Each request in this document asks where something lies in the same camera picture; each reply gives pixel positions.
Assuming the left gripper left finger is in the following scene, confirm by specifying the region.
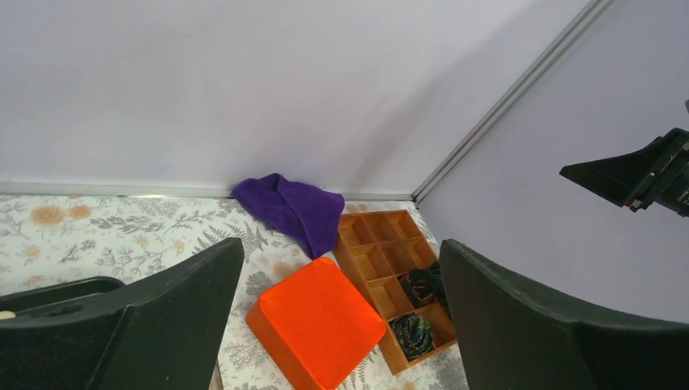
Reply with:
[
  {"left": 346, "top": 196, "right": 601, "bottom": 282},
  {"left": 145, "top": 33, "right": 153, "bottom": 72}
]
[{"left": 1, "top": 238, "right": 245, "bottom": 389}]

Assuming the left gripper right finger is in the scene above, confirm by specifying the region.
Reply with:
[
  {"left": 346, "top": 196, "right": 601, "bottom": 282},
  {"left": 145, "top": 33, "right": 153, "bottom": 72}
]
[{"left": 439, "top": 239, "right": 688, "bottom": 389}]

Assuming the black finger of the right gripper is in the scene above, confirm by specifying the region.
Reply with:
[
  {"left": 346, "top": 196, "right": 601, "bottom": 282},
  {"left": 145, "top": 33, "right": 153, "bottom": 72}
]
[{"left": 560, "top": 128, "right": 688, "bottom": 207}]

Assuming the orange box lid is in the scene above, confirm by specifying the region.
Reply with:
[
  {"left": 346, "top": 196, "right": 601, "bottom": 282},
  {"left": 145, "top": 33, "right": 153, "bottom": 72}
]
[{"left": 246, "top": 257, "right": 386, "bottom": 389}]

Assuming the black plastic tray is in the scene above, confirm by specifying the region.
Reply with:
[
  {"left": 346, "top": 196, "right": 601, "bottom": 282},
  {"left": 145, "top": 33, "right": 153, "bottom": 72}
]
[{"left": 1, "top": 276, "right": 126, "bottom": 314}]

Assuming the dark rolled tie left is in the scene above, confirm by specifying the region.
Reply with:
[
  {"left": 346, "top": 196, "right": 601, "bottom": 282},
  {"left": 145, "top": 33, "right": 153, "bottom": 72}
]
[{"left": 390, "top": 314, "right": 435, "bottom": 362}]

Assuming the dark rolled tie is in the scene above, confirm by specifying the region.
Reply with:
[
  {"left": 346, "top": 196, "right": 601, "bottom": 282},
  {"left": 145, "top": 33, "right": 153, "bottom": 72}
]
[
  {"left": 390, "top": 314, "right": 435, "bottom": 362},
  {"left": 427, "top": 261, "right": 452, "bottom": 319},
  {"left": 398, "top": 268, "right": 435, "bottom": 309}
]

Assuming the dark rolled tie back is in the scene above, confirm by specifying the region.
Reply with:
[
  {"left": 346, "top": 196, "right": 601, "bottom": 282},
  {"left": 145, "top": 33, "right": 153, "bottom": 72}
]
[{"left": 427, "top": 261, "right": 452, "bottom": 319}]

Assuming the dark rolled tie middle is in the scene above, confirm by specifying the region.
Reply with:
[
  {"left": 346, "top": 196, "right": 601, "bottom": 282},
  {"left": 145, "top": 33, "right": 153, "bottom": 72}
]
[{"left": 398, "top": 268, "right": 435, "bottom": 309}]

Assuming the wooden compartment organizer box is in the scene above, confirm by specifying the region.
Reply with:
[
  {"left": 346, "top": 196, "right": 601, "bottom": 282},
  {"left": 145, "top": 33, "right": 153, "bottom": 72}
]
[{"left": 333, "top": 210, "right": 457, "bottom": 375}]

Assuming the floral patterned table mat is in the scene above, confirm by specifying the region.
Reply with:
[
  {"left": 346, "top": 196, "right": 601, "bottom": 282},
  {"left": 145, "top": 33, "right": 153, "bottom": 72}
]
[{"left": 0, "top": 193, "right": 470, "bottom": 390}]

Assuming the purple cloth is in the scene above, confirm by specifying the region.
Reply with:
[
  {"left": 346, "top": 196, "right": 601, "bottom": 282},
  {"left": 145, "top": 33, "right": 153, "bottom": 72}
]
[{"left": 231, "top": 173, "right": 345, "bottom": 259}]

